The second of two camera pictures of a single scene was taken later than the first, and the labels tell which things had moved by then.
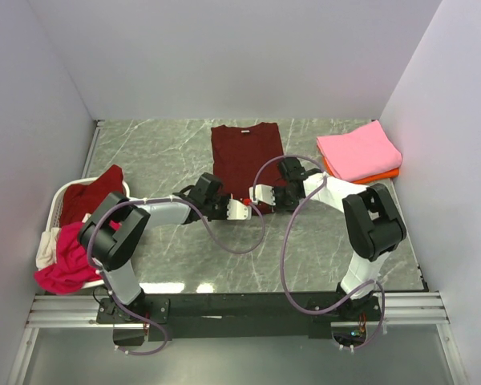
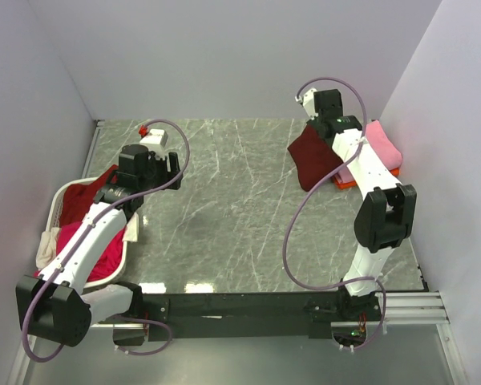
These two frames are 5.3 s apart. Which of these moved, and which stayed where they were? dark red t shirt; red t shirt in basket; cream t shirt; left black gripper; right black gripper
Moved: left black gripper; right black gripper; dark red t shirt
Stayed: cream t shirt; red t shirt in basket
